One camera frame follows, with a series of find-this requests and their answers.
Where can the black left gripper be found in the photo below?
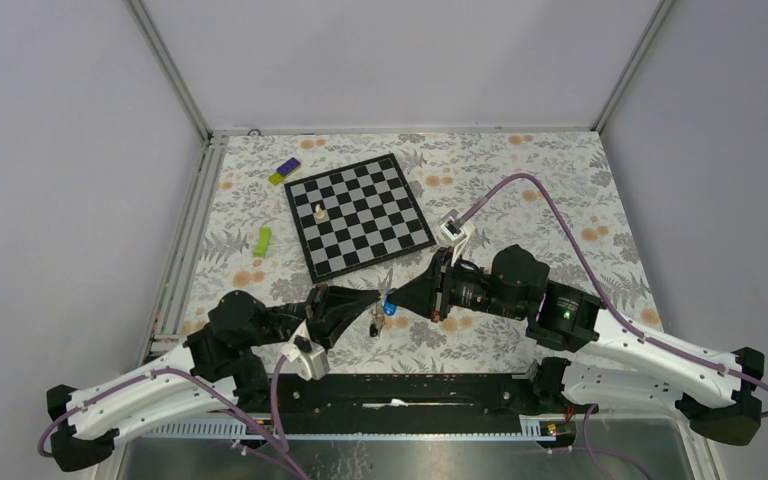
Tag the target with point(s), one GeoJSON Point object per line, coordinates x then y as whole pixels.
{"type": "Point", "coordinates": [330, 310]}

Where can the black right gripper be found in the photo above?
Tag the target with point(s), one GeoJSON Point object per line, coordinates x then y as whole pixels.
{"type": "Point", "coordinates": [429, 295]}

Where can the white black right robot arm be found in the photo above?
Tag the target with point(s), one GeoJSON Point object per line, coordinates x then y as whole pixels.
{"type": "Point", "coordinates": [713, 390]}

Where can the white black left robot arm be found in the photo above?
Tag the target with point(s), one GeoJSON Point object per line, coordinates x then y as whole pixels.
{"type": "Point", "coordinates": [213, 369]}

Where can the black grey chessboard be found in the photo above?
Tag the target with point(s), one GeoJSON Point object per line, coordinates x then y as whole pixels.
{"type": "Point", "coordinates": [373, 216]}

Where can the green arch toy block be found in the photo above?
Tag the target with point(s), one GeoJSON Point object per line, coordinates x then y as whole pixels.
{"type": "Point", "coordinates": [263, 241]}

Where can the purple yellow toy brick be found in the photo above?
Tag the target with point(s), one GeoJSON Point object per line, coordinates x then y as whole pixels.
{"type": "Point", "coordinates": [284, 170]}

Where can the floral table mat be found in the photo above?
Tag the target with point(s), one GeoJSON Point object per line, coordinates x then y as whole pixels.
{"type": "Point", "coordinates": [445, 172]}

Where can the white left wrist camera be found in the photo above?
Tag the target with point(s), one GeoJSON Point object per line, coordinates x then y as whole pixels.
{"type": "Point", "coordinates": [310, 359]}

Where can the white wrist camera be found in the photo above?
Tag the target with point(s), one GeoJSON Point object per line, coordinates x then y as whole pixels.
{"type": "Point", "coordinates": [310, 359]}
{"type": "Point", "coordinates": [457, 233]}

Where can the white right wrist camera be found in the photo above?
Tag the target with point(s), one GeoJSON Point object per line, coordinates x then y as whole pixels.
{"type": "Point", "coordinates": [457, 233]}

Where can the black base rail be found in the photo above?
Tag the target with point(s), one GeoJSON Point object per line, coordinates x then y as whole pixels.
{"type": "Point", "coordinates": [399, 404]}

